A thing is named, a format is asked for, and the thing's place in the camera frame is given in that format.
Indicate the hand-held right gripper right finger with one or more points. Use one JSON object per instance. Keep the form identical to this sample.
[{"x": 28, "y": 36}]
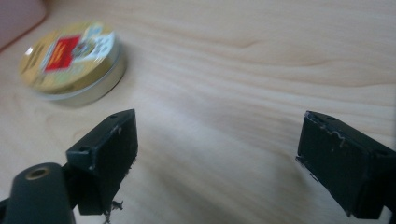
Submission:
[{"x": 339, "y": 165}]

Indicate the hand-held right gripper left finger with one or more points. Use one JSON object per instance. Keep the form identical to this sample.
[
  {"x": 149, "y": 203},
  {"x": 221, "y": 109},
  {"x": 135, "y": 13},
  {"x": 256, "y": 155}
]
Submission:
[{"x": 107, "y": 161}]

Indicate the round gold tin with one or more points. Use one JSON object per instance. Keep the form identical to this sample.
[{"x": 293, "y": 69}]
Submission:
[{"x": 70, "y": 62}]

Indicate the pink object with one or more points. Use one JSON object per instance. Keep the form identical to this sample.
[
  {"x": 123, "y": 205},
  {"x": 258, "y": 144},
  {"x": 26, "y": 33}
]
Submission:
[{"x": 17, "y": 18}]

